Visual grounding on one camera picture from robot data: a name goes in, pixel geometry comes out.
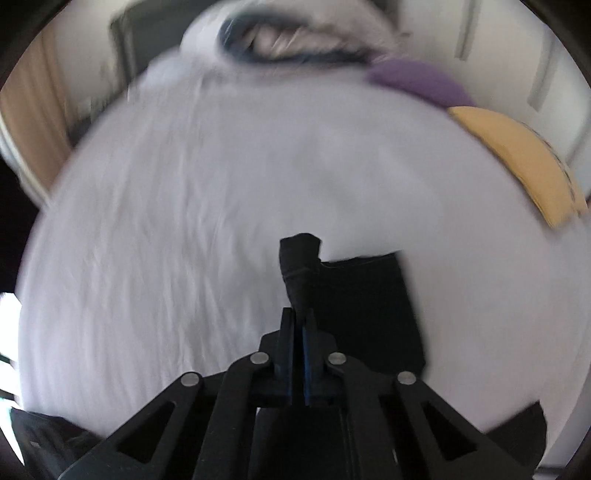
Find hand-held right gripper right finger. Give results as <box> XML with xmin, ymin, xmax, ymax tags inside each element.
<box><xmin>295</xmin><ymin>308</ymin><xmax>546</xmax><ymax>480</ymax></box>

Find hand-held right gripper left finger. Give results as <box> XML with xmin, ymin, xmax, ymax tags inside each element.
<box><xmin>59</xmin><ymin>308</ymin><xmax>296</xmax><ymax>480</ymax></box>

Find black pants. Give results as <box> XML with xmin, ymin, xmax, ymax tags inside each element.
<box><xmin>279</xmin><ymin>233</ymin><xmax>427</xmax><ymax>376</ymax></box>

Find white bed sheet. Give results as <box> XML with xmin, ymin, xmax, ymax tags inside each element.
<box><xmin>17</xmin><ymin>55</ymin><xmax>583</xmax><ymax>439</ymax></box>

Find dark cloth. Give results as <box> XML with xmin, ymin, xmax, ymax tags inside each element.
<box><xmin>9</xmin><ymin>408</ymin><xmax>112</xmax><ymax>480</ymax></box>

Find yellow pillow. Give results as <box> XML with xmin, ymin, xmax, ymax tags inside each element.
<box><xmin>447</xmin><ymin>106</ymin><xmax>589</xmax><ymax>229</ymax></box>

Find purple pillow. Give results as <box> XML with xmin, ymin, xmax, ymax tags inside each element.
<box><xmin>368</xmin><ymin>59</ymin><xmax>476</xmax><ymax>110</ymax></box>

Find white and blue blanket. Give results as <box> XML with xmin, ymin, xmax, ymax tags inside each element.
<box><xmin>181</xmin><ymin>0</ymin><xmax>403</xmax><ymax>65</ymax></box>

